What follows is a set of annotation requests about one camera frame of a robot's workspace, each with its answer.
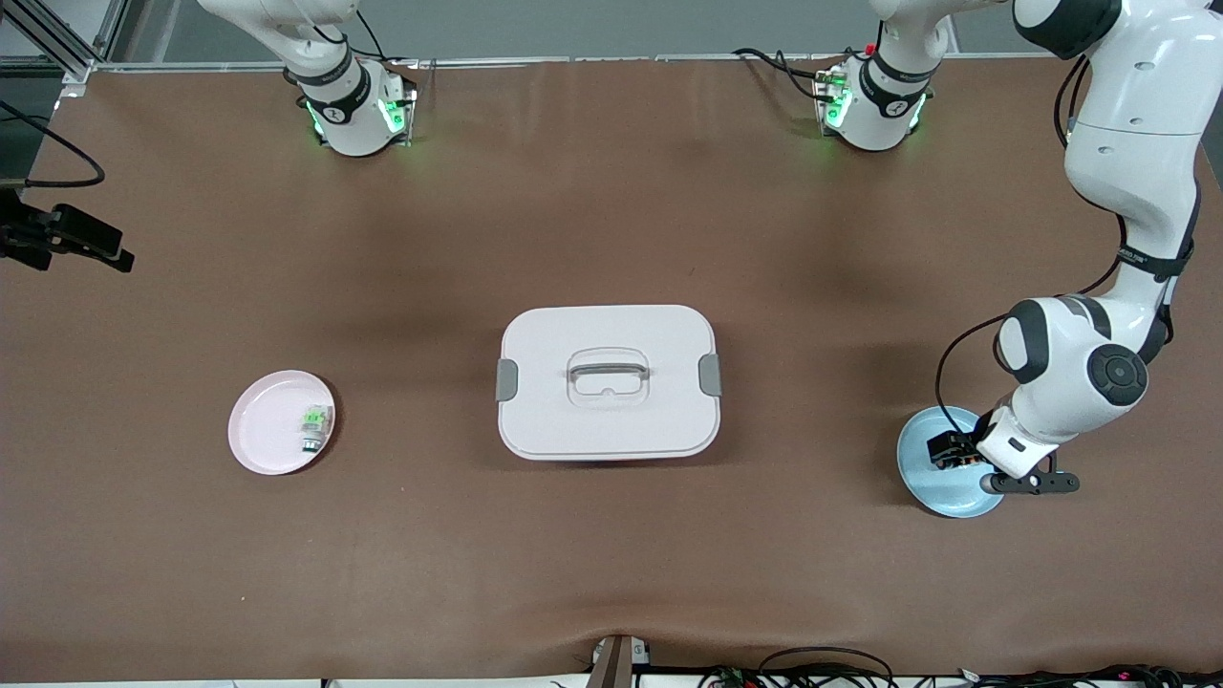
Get light blue round plate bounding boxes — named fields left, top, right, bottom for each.
left=896, top=406, right=1012, bottom=520

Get white lidded storage box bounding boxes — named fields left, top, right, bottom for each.
left=495, top=304, right=723, bottom=462

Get black arm base cable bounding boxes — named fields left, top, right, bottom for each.
left=732, top=47, right=844, bottom=102

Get pink round plate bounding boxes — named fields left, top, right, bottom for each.
left=227, top=370, right=336, bottom=477

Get aluminium corner frame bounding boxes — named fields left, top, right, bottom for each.
left=0, top=0, right=132, bottom=85

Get short aluminium profile rail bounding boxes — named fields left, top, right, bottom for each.
left=588, top=634, right=633, bottom=688

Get tangled cable bundle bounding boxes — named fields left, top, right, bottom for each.
left=697, top=664, right=1223, bottom=688

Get black looped cable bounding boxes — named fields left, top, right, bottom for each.
left=758, top=647, right=896, bottom=688

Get long thin aluminium rail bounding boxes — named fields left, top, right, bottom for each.
left=96, top=53, right=1071, bottom=74

